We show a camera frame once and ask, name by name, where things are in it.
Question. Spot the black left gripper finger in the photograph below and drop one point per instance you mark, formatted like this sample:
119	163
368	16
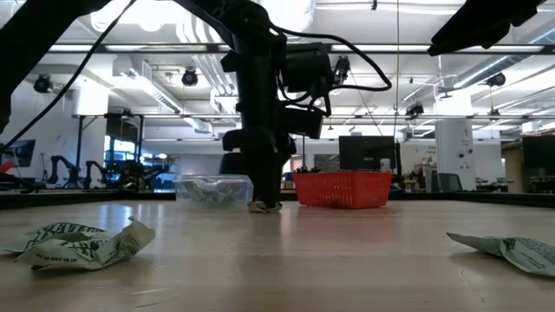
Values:
272	186
260	186

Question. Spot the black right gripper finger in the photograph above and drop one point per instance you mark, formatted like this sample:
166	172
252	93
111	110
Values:
455	39

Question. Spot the black background robot arm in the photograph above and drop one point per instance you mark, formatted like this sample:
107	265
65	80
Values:
92	170
69	168

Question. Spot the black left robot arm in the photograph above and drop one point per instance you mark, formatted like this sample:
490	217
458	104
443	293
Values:
34	34

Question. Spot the black mug green inside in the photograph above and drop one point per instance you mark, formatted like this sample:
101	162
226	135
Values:
230	164

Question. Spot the clear plastic food container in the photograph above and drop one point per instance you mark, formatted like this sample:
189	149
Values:
214	178

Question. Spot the black ceiling spotlight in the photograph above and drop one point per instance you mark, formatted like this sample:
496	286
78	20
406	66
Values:
43	84
415	110
189	78
496	79

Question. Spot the red plastic slotted basket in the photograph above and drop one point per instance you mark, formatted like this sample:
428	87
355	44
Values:
342	190

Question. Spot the black overhead light beam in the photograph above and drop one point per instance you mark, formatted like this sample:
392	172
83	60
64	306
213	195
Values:
381	48

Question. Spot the black computer monitor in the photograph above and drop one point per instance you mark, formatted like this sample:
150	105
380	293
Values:
366	151

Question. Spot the white square column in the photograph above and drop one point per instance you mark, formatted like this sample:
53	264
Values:
455	147

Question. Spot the grey office chair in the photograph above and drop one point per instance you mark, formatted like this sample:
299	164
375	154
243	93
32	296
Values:
451	182

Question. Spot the red background object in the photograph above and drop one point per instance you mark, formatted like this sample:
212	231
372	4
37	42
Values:
8	167

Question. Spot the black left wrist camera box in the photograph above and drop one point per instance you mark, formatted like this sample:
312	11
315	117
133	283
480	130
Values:
308	69

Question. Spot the silver horizontal rail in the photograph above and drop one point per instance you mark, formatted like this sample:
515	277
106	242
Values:
368	116

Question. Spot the black overhead hanging camera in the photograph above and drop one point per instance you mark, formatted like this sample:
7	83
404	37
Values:
343	65

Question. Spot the silver ceiling air duct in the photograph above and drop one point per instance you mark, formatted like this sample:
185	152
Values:
299	13

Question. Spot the black metal stand frame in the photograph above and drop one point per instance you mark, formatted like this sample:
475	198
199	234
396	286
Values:
80	147

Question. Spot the black table edge rail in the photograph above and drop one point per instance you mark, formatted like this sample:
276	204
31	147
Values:
65	198

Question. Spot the dark wall screen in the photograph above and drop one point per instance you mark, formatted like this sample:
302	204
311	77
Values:
24	151

